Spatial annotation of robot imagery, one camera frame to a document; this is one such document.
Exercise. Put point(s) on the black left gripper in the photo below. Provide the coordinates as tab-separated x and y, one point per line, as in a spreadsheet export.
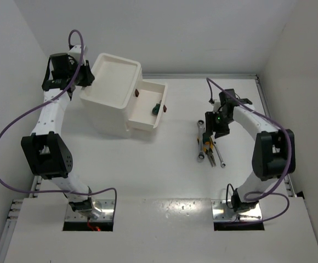
89	76

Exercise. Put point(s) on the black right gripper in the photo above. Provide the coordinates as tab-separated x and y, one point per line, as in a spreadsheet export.
211	126

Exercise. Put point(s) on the green yellow stubby screwdriver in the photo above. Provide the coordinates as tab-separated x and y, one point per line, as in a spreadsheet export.
206	140

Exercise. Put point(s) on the green handled screwdriver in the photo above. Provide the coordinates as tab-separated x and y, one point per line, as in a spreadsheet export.
156	109

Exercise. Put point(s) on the white drawer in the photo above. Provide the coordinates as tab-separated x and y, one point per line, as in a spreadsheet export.
148	107

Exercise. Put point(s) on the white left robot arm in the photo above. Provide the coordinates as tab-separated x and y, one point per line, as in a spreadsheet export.
45	151

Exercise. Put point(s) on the green yellow long-nose pliers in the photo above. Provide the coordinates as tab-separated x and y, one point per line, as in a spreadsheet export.
208	150

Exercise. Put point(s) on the silver ratchet wrench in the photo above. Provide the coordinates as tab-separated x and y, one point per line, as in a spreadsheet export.
201	129

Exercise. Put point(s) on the silver combination wrench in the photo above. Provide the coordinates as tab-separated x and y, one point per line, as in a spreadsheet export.
222	163

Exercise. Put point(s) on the white drawer cabinet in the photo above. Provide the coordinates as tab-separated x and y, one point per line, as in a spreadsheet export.
114	99

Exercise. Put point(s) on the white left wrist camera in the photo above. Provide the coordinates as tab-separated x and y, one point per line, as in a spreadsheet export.
77	52

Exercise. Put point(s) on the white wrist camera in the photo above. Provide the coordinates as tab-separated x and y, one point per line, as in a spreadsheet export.
77	52
216	105

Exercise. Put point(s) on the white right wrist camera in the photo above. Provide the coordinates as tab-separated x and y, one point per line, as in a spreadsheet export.
216	105

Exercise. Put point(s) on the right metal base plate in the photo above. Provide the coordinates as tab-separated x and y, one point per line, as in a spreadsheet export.
223	212

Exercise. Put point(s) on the metal base plate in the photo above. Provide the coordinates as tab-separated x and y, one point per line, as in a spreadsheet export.
223	212
102	211

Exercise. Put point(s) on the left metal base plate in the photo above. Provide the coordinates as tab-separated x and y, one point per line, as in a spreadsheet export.
102	211

